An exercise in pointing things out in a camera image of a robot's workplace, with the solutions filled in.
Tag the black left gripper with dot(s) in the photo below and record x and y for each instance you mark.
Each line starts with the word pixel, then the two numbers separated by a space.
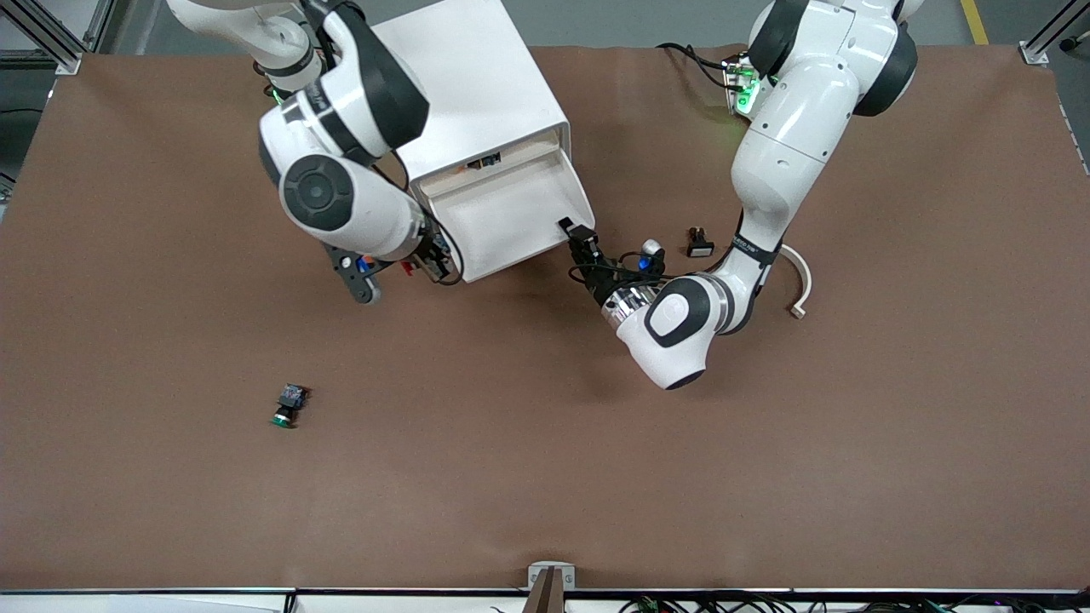
pixel 599 279

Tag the brown table cover mat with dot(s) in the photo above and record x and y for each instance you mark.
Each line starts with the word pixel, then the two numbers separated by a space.
pixel 545 477

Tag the yellow floor tape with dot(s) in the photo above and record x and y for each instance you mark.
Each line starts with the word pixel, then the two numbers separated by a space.
pixel 976 21

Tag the aluminium frame extrusion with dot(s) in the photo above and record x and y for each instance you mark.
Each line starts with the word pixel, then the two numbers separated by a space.
pixel 51 38
pixel 1052 38

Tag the white table edge rail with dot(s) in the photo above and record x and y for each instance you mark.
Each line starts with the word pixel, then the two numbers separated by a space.
pixel 170 601

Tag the red push button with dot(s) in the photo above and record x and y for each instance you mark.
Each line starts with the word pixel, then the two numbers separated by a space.
pixel 409 270

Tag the black white push button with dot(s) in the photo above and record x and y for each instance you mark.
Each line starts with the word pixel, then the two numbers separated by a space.
pixel 700 247

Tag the white drawer cabinet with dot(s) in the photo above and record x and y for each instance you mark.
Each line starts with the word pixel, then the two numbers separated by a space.
pixel 485 85

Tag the green push button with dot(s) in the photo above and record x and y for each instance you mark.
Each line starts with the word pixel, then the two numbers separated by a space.
pixel 288 407

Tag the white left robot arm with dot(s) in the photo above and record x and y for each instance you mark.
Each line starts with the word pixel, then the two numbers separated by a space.
pixel 792 153

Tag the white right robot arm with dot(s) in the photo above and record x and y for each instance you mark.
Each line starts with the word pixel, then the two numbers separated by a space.
pixel 341 196

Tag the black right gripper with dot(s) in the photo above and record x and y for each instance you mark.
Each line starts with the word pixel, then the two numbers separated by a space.
pixel 432 253

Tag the white curved plastic arc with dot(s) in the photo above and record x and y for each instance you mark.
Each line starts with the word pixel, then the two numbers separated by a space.
pixel 805 285

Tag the blue electronic component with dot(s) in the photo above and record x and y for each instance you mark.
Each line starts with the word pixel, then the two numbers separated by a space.
pixel 485 160

